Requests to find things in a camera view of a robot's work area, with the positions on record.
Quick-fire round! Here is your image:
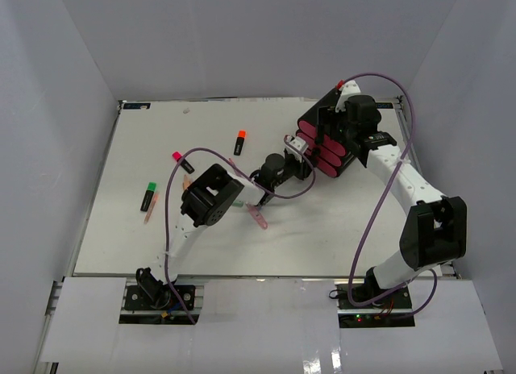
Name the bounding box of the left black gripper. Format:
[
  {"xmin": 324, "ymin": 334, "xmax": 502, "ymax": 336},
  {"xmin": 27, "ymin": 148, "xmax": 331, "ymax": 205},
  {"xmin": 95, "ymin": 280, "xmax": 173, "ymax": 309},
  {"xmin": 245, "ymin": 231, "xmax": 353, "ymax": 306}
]
[{"xmin": 272, "ymin": 154, "xmax": 318, "ymax": 190}]

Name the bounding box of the black pink drawer organizer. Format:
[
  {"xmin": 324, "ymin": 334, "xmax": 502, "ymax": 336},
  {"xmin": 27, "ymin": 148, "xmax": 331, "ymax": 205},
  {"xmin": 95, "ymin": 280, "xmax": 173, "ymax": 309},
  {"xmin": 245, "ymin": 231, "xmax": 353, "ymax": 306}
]
[{"xmin": 297, "ymin": 86, "xmax": 382, "ymax": 180}]

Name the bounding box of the pink translucent correction pen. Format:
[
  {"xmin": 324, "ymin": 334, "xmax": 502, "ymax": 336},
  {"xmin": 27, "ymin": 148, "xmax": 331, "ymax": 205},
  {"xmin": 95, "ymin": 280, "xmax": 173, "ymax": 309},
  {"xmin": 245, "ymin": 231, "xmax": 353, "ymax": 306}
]
[{"xmin": 246, "ymin": 204, "xmax": 268, "ymax": 230}]

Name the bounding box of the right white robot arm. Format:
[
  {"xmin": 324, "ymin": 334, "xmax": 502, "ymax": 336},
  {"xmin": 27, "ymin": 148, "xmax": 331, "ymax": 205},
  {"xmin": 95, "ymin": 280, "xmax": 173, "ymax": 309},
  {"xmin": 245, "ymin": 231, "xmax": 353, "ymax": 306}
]
[{"xmin": 315, "ymin": 89, "xmax": 468, "ymax": 309}]

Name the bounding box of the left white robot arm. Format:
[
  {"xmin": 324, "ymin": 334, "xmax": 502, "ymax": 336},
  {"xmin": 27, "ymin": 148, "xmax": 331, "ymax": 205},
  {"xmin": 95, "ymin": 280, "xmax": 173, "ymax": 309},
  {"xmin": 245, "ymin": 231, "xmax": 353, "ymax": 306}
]
[{"xmin": 135, "ymin": 139, "xmax": 318, "ymax": 309}]

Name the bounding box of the right dark table label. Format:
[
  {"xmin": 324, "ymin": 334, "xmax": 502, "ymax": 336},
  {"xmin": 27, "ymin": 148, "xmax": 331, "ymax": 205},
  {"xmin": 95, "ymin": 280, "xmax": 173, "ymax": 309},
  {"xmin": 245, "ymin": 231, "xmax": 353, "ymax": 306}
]
[{"xmin": 376, "ymin": 102, "xmax": 394, "ymax": 109}]

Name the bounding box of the orange cap black highlighter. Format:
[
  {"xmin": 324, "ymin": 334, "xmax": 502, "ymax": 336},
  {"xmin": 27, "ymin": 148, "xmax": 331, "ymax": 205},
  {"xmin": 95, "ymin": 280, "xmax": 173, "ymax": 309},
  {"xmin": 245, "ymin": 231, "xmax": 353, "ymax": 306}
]
[{"xmin": 233, "ymin": 130, "xmax": 247, "ymax": 156}]

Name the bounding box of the orange translucent correction pen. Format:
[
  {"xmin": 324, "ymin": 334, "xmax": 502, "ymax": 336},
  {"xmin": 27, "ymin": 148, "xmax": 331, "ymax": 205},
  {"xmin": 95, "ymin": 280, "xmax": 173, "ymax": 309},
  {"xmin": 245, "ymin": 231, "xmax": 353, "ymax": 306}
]
[{"xmin": 182, "ymin": 175, "xmax": 191, "ymax": 190}]

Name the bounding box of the pink cap black highlighter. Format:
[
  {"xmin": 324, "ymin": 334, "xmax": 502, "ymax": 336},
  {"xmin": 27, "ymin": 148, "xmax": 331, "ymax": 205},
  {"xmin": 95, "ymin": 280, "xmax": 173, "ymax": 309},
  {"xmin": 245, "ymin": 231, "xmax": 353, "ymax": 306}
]
[{"xmin": 172, "ymin": 152, "xmax": 195, "ymax": 174}]

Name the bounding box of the orange slim highlighter pen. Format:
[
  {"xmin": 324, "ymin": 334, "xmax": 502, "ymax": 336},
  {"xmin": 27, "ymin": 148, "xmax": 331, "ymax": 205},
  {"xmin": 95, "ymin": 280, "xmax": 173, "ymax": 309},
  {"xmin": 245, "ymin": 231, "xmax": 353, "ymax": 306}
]
[{"xmin": 144, "ymin": 192, "xmax": 159, "ymax": 224}]

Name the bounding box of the green cap black highlighter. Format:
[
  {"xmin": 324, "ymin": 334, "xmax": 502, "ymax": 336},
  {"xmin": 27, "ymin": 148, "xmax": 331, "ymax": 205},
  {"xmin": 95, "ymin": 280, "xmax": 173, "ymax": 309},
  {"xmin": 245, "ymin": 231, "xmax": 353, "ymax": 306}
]
[{"xmin": 140, "ymin": 182, "xmax": 157, "ymax": 212}]

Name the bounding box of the dark blue table label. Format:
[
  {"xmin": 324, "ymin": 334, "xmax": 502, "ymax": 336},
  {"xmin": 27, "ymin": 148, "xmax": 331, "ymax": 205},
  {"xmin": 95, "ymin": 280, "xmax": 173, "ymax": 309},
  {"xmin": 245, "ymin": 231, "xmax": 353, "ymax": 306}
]
[{"xmin": 123, "ymin": 102, "xmax": 151, "ymax": 110}]

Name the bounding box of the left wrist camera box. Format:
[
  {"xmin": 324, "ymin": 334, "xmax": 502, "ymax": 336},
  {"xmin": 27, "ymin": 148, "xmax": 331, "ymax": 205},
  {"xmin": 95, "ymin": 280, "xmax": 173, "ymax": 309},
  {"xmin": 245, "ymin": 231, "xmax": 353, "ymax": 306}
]
[{"xmin": 284, "ymin": 135, "xmax": 309, "ymax": 155}]

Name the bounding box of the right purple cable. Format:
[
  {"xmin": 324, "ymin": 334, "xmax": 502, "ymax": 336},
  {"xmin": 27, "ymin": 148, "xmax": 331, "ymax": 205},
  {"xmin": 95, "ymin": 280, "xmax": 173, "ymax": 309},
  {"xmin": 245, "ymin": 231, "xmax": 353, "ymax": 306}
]
[{"xmin": 329, "ymin": 72, "xmax": 439, "ymax": 322}]

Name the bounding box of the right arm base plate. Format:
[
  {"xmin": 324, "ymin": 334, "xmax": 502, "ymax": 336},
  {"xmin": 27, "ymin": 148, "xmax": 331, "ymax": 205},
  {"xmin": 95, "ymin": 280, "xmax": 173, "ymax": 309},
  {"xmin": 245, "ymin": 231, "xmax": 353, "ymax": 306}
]
[{"xmin": 328, "ymin": 284, "xmax": 412, "ymax": 310}]

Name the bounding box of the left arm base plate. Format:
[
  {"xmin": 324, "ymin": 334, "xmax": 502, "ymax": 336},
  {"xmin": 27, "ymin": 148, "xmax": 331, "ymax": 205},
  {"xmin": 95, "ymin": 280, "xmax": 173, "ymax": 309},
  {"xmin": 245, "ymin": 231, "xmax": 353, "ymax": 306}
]
[{"xmin": 123, "ymin": 285, "xmax": 196, "ymax": 311}]

